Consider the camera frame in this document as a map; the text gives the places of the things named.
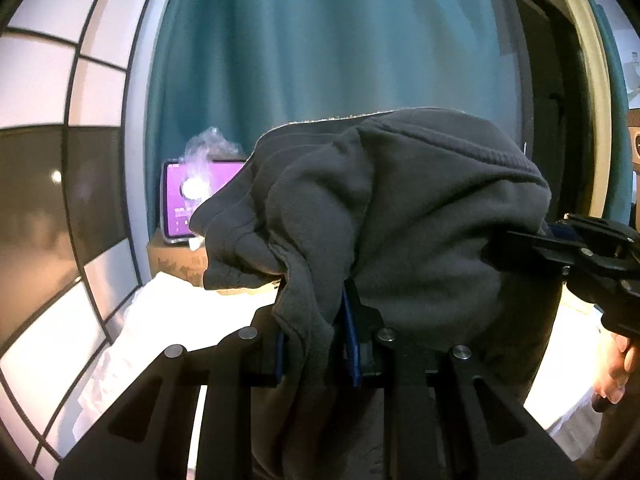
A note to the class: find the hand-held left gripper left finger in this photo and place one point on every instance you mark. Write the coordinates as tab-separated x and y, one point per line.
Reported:
279	355

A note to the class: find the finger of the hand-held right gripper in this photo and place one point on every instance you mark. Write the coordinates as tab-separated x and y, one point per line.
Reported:
595	230
550	250

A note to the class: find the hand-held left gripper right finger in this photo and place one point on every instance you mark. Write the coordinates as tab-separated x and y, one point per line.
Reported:
350	340

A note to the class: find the grey fleece garment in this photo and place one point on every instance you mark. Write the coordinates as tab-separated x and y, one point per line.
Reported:
400	210

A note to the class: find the person's right hand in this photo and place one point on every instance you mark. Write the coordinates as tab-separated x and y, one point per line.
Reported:
615	370

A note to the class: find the narrow teal curtain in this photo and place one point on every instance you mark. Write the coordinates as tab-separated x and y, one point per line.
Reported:
619	135

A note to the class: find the yellow curtain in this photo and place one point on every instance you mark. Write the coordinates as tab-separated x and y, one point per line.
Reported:
595	110

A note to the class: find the dark door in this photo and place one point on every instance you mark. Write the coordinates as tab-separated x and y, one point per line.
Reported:
550	110

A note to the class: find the white textured tablecloth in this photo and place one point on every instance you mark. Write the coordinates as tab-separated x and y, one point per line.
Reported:
150	320

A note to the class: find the cardboard box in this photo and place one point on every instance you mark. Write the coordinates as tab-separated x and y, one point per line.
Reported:
172	265

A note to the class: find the wide teal curtain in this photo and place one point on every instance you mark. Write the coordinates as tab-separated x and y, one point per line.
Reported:
325	35

